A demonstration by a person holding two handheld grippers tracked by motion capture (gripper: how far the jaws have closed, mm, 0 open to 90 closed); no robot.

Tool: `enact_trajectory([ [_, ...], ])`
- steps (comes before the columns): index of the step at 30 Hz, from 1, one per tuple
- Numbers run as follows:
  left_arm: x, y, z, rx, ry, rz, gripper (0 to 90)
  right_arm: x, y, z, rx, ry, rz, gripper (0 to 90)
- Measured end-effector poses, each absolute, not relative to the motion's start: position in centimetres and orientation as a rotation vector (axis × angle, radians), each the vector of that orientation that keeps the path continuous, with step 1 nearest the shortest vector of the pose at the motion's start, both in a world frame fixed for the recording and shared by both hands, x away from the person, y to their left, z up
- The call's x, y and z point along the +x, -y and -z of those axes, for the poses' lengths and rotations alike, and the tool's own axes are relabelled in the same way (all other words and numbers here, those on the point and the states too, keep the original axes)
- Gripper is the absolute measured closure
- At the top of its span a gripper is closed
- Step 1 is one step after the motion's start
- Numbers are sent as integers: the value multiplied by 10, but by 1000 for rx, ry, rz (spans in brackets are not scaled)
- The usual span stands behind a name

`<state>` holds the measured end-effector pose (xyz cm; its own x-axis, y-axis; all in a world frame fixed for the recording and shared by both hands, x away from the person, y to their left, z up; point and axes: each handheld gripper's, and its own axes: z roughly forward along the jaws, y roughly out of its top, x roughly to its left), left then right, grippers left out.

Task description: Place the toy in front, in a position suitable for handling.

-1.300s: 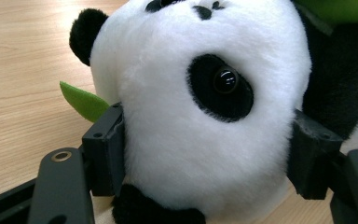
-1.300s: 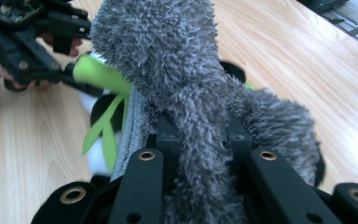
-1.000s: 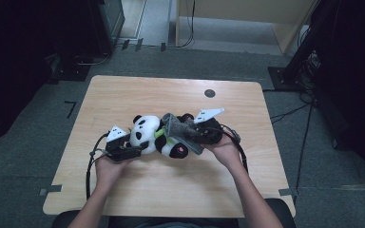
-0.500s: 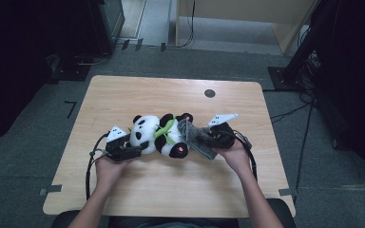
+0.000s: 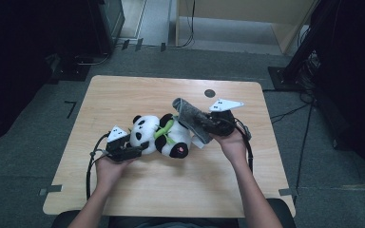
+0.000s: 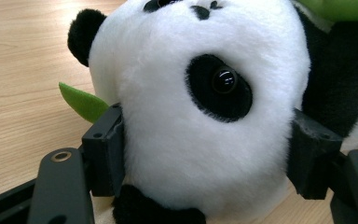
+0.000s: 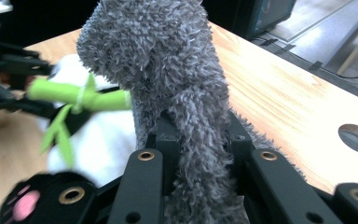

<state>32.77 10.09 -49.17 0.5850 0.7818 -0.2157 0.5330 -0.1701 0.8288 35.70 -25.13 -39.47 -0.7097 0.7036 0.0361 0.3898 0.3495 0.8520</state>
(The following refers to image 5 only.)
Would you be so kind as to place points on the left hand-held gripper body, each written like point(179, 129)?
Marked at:
point(120, 148)

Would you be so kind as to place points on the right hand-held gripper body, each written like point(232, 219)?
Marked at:
point(221, 123)

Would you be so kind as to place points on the panda plush toy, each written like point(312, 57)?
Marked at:
point(145, 126)

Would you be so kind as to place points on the person's right hand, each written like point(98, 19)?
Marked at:
point(234, 145)

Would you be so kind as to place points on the person's left hand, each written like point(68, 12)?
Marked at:
point(109, 172)

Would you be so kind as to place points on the grey tape strip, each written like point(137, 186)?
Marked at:
point(287, 192)
point(50, 189)

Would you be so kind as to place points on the person's dark clothing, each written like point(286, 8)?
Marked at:
point(171, 223)

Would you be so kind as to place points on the black stand base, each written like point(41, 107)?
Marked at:
point(71, 71)

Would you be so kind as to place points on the black metal stand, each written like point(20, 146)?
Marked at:
point(299, 57)

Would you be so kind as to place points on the light wooden furniture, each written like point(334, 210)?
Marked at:
point(234, 6)

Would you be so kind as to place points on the dark curtain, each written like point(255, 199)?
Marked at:
point(19, 63)
point(355, 79)

